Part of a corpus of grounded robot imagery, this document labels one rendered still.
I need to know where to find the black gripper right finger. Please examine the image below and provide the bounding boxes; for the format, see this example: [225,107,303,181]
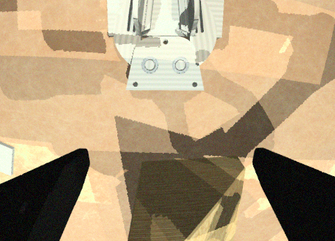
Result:
[252,147,335,241]

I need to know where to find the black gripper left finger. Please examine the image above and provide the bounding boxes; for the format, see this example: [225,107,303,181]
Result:
[0,148,90,241]

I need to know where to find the grey metal plate with two holes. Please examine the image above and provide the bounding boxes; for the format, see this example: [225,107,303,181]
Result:
[126,36,204,90]

